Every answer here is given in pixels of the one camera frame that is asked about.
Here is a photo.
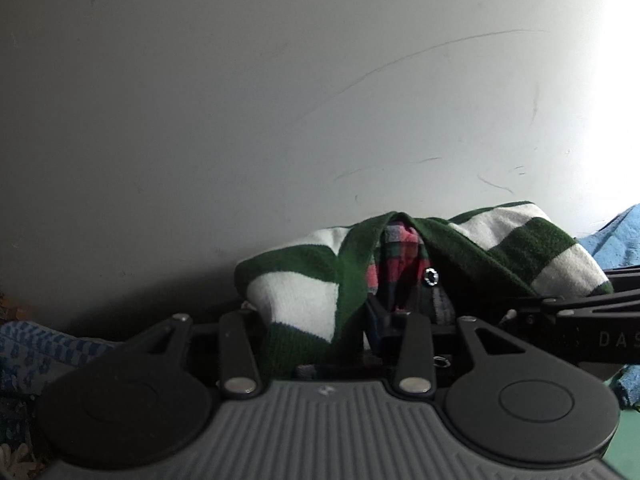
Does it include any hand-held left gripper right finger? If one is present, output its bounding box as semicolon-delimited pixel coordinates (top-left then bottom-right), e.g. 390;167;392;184
365;296;532;396

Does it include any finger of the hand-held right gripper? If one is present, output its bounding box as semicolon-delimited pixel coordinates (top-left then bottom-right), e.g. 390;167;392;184
601;266;640;296
497;289;640;368

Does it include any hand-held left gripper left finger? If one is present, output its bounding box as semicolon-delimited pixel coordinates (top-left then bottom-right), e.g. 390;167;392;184
120;309;264;396

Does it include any red plaid shirt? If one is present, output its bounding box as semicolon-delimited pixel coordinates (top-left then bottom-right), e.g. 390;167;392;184
367;217;458;331

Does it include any green white-striped sweater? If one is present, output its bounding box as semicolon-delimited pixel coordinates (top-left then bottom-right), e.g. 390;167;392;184
235;201;615;378

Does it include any blue sweater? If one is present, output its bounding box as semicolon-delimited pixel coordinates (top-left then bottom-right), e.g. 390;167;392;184
575;203;640;411

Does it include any blue floral cloth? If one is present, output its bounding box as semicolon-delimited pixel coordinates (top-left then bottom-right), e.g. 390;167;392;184
0;320;121;466

